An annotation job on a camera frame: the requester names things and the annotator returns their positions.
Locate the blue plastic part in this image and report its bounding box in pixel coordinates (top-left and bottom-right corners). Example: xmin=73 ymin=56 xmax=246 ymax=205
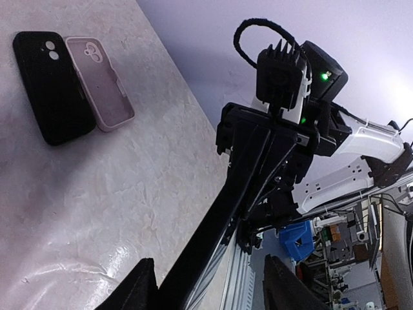
xmin=279 ymin=220 xmax=315 ymax=262

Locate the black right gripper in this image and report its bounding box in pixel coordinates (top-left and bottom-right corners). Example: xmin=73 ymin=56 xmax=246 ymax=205
xmin=216 ymin=103 xmax=319 ymax=253

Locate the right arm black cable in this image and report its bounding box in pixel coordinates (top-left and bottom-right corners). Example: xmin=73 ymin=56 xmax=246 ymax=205
xmin=232 ymin=18 xmax=303 ymax=68

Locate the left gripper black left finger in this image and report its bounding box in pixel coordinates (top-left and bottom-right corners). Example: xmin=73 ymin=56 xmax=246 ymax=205
xmin=96 ymin=258 xmax=159 ymax=310

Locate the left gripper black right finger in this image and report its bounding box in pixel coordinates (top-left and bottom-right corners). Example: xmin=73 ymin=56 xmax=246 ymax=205
xmin=263 ymin=254 xmax=329 ymax=310

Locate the aluminium front rail frame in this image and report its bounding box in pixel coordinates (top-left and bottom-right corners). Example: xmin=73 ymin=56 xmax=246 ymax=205
xmin=184 ymin=236 xmax=265 ymax=309

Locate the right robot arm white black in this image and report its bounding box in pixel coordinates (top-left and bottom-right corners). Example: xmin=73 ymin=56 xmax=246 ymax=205
xmin=216 ymin=41 xmax=412 ymax=253

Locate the pink phone case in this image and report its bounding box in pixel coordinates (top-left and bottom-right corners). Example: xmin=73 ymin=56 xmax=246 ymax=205
xmin=65 ymin=37 xmax=135 ymax=132

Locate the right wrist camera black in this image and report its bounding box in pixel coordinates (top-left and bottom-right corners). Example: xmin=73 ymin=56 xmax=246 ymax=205
xmin=256 ymin=41 xmax=312 ymax=124

